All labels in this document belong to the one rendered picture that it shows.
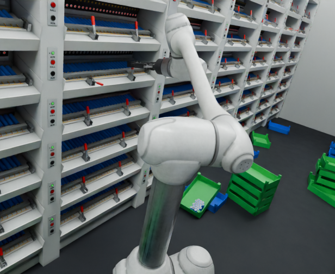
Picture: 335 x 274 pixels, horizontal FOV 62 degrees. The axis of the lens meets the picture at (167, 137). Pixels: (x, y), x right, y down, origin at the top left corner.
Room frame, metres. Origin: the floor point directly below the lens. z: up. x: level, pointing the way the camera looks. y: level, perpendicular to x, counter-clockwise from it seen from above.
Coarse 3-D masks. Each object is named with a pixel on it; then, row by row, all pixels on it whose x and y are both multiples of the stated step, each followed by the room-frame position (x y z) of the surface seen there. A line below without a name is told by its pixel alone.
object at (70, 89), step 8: (64, 56) 1.27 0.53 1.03; (72, 56) 1.31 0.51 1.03; (80, 56) 1.35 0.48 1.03; (88, 56) 1.39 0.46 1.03; (96, 56) 1.43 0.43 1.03; (104, 56) 1.48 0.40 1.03; (112, 56) 1.52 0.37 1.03; (120, 56) 1.58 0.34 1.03; (128, 56) 1.63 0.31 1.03; (136, 56) 1.68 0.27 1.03; (152, 72) 1.61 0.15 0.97; (64, 80) 1.08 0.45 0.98; (96, 80) 1.28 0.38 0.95; (104, 80) 1.31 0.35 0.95; (112, 80) 1.35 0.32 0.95; (120, 80) 1.39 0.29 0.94; (128, 80) 1.43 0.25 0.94; (136, 80) 1.47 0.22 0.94; (144, 80) 1.51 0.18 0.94; (152, 80) 1.57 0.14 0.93; (64, 88) 1.10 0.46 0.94; (72, 88) 1.13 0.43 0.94; (80, 88) 1.16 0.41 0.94; (88, 88) 1.19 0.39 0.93; (96, 88) 1.23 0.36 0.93; (104, 88) 1.28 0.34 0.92; (112, 88) 1.32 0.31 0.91; (120, 88) 1.37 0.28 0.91; (128, 88) 1.43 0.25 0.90; (64, 96) 1.10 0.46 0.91; (72, 96) 1.14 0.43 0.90; (80, 96) 1.18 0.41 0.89
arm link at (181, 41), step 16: (176, 16) 1.18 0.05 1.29; (176, 32) 1.16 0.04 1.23; (192, 32) 1.18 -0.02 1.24; (176, 48) 1.15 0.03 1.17; (192, 48) 1.08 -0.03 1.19; (192, 64) 1.04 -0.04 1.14; (192, 80) 1.01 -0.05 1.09; (208, 96) 0.95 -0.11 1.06; (208, 112) 0.87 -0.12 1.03; (224, 112) 0.85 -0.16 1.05
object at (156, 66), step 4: (160, 60) 1.33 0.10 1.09; (148, 64) 1.36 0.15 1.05; (152, 64) 1.34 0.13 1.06; (156, 64) 1.33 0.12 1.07; (160, 64) 1.32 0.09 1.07; (152, 68) 1.34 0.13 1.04; (156, 68) 1.32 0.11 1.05; (160, 68) 1.32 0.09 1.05; (156, 72) 1.34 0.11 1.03; (160, 72) 1.32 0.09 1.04
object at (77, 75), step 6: (72, 72) 1.20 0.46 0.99; (78, 72) 1.23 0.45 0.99; (84, 72) 1.25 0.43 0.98; (90, 72) 1.28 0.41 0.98; (96, 72) 1.30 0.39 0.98; (102, 72) 1.33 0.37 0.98; (108, 72) 1.37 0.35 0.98; (114, 72) 1.41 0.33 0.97; (120, 72) 1.44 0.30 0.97; (126, 72) 1.48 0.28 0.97; (144, 72) 1.59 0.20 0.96; (66, 78) 1.17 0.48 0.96; (72, 78) 1.20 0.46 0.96
